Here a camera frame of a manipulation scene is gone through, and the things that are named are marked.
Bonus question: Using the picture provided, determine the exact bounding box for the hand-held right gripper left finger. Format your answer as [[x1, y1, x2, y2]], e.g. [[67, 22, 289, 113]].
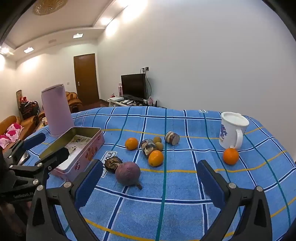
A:
[[26, 159, 104, 241]]

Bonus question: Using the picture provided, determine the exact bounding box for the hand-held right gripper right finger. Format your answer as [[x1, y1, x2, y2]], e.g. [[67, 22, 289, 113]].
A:
[[196, 159, 273, 241]]

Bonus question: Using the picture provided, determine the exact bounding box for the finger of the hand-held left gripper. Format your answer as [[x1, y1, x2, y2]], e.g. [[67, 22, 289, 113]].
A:
[[9, 148, 70, 186], [3, 133, 46, 164]]

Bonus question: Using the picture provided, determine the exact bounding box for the pink tin box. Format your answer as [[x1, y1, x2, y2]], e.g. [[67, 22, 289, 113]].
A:
[[38, 127, 105, 181]]

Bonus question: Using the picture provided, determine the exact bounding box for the dark brown shrivelled fruit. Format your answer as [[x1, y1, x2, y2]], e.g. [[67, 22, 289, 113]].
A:
[[104, 156, 123, 172]]

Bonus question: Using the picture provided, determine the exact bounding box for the large purple round fruit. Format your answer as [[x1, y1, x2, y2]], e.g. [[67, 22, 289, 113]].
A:
[[115, 162, 142, 190]]

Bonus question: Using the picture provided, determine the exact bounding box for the orange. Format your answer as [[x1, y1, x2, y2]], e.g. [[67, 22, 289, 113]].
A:
[[223, 148, 239, 165], [125, 137, 139, 151], [148, 150, 164, 167]]

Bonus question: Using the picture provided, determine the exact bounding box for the orange leather sofa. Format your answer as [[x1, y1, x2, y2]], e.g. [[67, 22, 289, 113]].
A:
[[0, 115, 39, 142]]

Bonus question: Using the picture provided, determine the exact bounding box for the printed paper leaflet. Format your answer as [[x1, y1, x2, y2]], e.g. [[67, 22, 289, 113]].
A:
[[65, 134, 92, 154]]

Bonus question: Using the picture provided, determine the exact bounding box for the pink floral pillow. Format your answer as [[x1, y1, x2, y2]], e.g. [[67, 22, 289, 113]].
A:
[[0, 123, 25, 149]]

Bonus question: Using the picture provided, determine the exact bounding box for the dark rack with clothes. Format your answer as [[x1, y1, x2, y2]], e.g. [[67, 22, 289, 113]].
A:
[[16, 89, 42, 121]]

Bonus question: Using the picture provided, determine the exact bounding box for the pink electric kettle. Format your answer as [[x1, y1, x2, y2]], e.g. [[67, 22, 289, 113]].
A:
[[41, 83, 73, 136]]

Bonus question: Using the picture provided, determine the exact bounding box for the blue plaid blanket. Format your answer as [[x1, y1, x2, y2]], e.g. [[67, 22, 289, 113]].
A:
[[23, 107, 296, 241]]

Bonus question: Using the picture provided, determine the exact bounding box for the white mug with blue print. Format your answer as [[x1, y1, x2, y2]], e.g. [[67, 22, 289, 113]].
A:
[[218, 112, 250, 150]]

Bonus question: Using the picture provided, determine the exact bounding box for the orange leather armchair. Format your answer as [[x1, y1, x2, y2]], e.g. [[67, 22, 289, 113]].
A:
[[65, 91, 83, 112]]

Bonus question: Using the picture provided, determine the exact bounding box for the white plastic mug lid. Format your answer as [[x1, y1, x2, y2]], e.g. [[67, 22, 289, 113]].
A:
[[221, 112, 250, 127]]

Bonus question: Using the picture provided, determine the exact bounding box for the white television stand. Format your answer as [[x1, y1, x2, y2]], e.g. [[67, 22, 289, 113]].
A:
[[106, 98, 167, 109]]

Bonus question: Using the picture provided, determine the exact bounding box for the brown wooden door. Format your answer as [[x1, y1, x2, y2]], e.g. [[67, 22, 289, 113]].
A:
[[73, 53, 100, 105]]

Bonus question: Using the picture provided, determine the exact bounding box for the black television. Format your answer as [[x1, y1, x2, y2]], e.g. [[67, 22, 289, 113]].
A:
[[121, 73, 147, 100]]

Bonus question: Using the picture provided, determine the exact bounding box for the gold round ceiling lamp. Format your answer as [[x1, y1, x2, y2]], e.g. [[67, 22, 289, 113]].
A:
[[32, 0, 68, 16]]

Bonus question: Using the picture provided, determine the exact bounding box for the black power cable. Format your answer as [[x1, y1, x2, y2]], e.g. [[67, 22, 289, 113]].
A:
[[145, 71, 152, 98]]

